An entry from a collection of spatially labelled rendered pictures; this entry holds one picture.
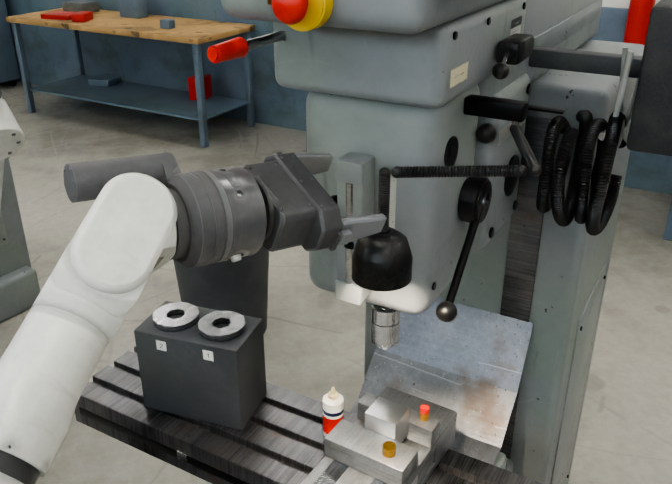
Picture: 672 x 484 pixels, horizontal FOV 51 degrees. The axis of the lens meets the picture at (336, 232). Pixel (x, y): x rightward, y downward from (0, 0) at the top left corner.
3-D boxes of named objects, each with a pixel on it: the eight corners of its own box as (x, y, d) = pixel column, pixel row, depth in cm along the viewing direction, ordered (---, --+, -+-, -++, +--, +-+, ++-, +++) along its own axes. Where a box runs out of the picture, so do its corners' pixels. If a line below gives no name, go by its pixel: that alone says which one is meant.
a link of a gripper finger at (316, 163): (334, 152, 79) (288, 158, 75) (326, 174, 81) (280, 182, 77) (327, 143, 80) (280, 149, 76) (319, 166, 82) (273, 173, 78)
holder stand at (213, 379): (242, 431, 138) (236, 345, 129) (143, 407, 144) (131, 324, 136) (267, 394, 148) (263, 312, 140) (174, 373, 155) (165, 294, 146)
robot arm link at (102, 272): (191, 195, 60) (122, 331, 53) (160, 234, 67) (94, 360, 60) (122, 155, 58) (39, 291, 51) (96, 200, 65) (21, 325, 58)
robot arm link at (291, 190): (355, 204, 68) (246, 225, 61) (326, 274, 73) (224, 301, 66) (289, 127, 74) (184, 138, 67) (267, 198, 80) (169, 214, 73)
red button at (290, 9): (300, 27, 71) (300, -15, 70) (267, 24, 73) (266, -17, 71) (317, 22, 74) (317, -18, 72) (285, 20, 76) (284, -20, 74)
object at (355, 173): (359, 306, 100) (362, 164, 91) (335, 298, 101) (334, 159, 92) (372, 293, 103) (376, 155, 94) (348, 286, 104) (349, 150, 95)
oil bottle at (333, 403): (337, 442, 135) (337, 396, 131) (318, 435, 137) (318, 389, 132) (347, 430, 138) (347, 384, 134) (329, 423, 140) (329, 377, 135)
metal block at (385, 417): (394, 452, 121) (395, 424, 119) (363, 439, 124) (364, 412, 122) (408, 434, 125) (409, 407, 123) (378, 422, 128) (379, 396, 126)
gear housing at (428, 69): (443, 113, 83) (449, 25, 79) (270, 88, 94) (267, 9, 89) (524, 60, 109) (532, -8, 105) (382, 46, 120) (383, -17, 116)
